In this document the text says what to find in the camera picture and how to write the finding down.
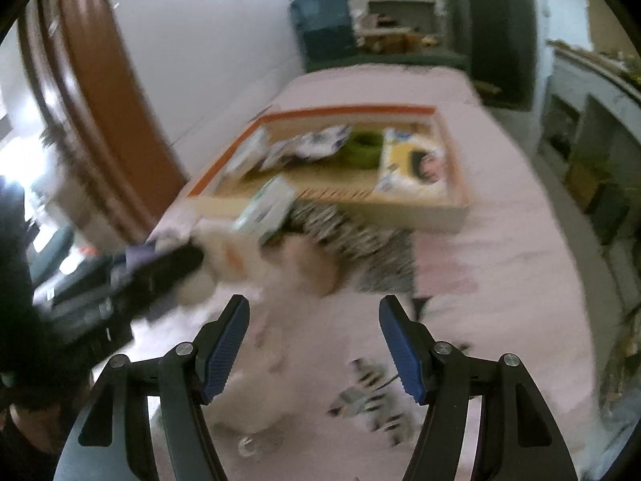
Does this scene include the shallow cardboard box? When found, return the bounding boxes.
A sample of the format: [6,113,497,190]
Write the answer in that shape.
[187,105,472,234]

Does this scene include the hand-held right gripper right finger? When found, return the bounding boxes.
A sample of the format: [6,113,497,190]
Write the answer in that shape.
[379,295,579,481]

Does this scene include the person's left forearm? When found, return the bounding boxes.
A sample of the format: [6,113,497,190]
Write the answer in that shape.
[0,401,66,481]

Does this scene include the yellow cartoon tissue packet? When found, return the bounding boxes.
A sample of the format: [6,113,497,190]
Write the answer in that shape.
[373,127,449,201]

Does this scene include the low green bench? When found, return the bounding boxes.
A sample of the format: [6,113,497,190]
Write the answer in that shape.
[305,50,472,73]

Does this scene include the leopard print scrunchie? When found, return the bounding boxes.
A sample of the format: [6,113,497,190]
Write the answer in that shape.
[280,203,416,294]

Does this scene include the white plush bear purple dress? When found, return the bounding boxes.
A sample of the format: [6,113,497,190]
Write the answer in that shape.
[125,223,261,311]

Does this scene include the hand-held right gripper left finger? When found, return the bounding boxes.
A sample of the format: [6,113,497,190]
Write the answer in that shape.
[52,295,250,481]

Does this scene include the blue white wipes packet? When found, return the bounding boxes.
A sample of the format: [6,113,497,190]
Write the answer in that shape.
[260,125,351,171]

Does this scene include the green metal shelf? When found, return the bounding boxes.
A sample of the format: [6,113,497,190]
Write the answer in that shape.
[310,0,441,56]

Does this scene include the black refrigerator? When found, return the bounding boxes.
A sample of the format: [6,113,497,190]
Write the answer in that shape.
[441,0,539,111]

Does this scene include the green plush ring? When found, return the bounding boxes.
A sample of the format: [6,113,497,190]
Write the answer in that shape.
[343,130,384,168]

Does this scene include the white kitchen counter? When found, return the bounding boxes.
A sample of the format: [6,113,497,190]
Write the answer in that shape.
[543,37,641,311]

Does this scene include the green planter crate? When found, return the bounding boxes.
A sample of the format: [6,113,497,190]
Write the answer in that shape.
[593,180,632,246]

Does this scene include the white plush bear pink hat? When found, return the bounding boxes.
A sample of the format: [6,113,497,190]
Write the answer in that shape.
[208,291,311,457]

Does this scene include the peach soft ball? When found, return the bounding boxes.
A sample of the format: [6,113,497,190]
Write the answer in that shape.
[285,238,336,296]

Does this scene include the brown wooden door frame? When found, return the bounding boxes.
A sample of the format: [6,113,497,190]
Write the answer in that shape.
[17,0,188,246]

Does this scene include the cardboard wall sheet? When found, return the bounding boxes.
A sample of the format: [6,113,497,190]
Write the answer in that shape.
[586,0,641,56]

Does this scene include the wooden planter crate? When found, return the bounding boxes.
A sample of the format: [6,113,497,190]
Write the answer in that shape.
[563,155,602,211]

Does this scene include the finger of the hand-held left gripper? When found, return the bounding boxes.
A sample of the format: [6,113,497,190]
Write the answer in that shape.
[113,242,206,311]

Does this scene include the clear plastic bag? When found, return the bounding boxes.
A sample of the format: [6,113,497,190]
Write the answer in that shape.
[601,311,641,412]

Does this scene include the blue water jug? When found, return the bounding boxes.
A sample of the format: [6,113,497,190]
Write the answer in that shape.
[289,0,351,58]

